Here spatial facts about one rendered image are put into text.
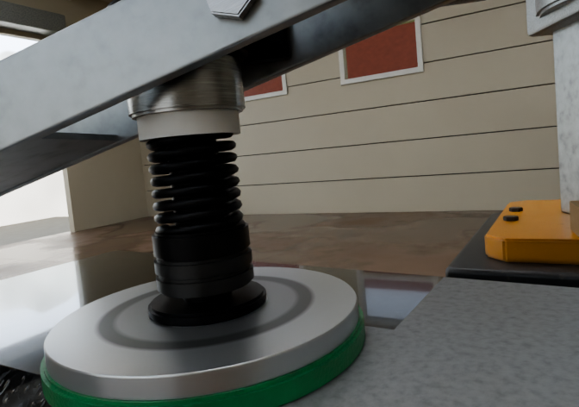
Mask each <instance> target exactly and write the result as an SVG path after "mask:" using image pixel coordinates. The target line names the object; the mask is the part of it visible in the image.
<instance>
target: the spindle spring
mask: <svg viewBox="0 0 579 407"><path fill-rule="evenodd" d="M232 135H233V133H216V134H201V135H180V136H172V137H165V138H158V139H153V140H150V141H148V142H147V143H146V148H147V149H149V150H151V151H155V152H152V153H150V154H148V156H147V159H148V161H150V162H153V163H159V164H155V165H152V166H150V167H149V168H148V170H149V172H150V173H151V174H152V175H163V174H169V172H175V171H181V170H187V169H192V168H198V167H205V166H215V165H219V167H216V168H211V169H206V170H200V171H194V172H182V173H176V174H170V175H165V176H158V177H155V178H152V179H151V181H150V184H151V185H152V186H155V187H161V186H171V185H177V184H184V183H190V182H196V181H202V180H207V179H212V178H221V180H218V181H214V182H208V183H203V184H197V185H186V186H180V187H173V188H166V189H159V190H154V191H153V192H152V197H153V198H155V199H161V198H169V197H182V196H189V195H195V194H201V193H206V192H211V191H219V190H221V193H216V194H212V195H207V196H202V197H192V198H185V199H178V200H172V199H171V200H164V201H158V202H157V203H154V204H153V209H154V210H156V211H168V212H163V213H158V214H157V215H156V216H155V217H154V221H155V222H157V223H160V224H162V225H160V226H158V227H157V228H156V230H155V232H156V233H158V234H162V235H182V234H193V233H200V232H206V231H211V230H216V229H224V228H226V227H229V226H232V225H234V224H236V223H237V222H239V221H241V220H242V219H243V213H242V212H241V211H240V210H239V209H240V207H241V206H242V202H241V201H240V200H239V199H237V197H238V196H240V192H241V190H240V189H239V188H238V187H235V186H236V185H237V184H238V183H239V182H240V179H239V177H237V176H234V175H233V174H235V173H236V172H237V171H238V170H239V168H238V167H237V166H236V165H235V164H226V163H229V162H233V161H236V159H237V158H238V157H237V154H236V153H233V152H223V151H228V150H233V149H234V148H236V143H235V142H234V141H217V142H210V143H203V144H196V145H189V146H183V147H173V148H167V149H166V146H171V145H177V144H183V143H189V142H195V141H208V140H216V139H224V138H229V137H232ZM217 152H218V155H212V156H206V157H200V158H193V159H187V160H176V161H170V162H168V159H174V158H180V157H186V156H192V155H198V154H205V153H217ZM221 203H223V205H222V206H218V207H214V208H209V209H205V210H195V211H189V212H182V213H173V210H187V209H193V208H198V207H203V206H209V205H213V204H221ZM223 215H224V216H225V217H223V218H220V219H216V220H212V221H207V222H199V223H192V224H186V225H178V226H169V225H167V223H178V222H191V221H197V220H202V219H208V218H212V217H217V216H223Z"/></svg>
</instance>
